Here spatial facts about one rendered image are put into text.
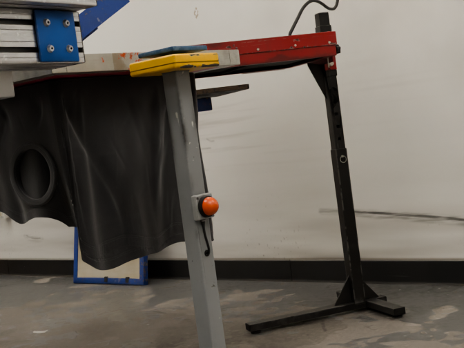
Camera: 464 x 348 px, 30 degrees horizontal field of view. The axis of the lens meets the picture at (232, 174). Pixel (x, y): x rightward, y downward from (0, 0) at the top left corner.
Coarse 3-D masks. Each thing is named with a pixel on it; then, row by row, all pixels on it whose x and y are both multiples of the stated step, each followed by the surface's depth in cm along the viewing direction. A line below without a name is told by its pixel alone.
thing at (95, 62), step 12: (96, 60) 181; (108, 60) 184; (120, 60) 186; (132, 60) 189; (228, 60) 213; (12, 72) 181; (24, 72) 178; (36, 72) 176; (48, 72) 173; (60, 72) 174; (72, 72) 177; (84, 72) 180; (96, 72) 184
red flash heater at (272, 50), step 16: (320, 32) 319; (208, 48) 305; (224, 48) 307; (240, 48) 309; (256, 48) 311; (272, 48) 313; (288, 48) 315; (304, 48) 318; (320, 48) 320; (240, 64) 310; (256, 64) 336; (272, 64) 348; (288, 64) 359; (320, 64) 344
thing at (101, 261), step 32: (64, 96) 186; (96, 96) 192; (128, 96) 199; (160, 96) 207; (192, 96) 215; (64, 128) 185; (96, 128) 192; (128, 128) 199; (160, 128) 207; (64, 160) 185; (96, 160) 193; (128, 160) 199; (160, 160) 207; (96, 192) 192; (128, 192) 198; (160, 192) 207; (96, 224) 191; (128, 224) 198; (160, 224) 207; (96, 256) 190; (128, 256) 198
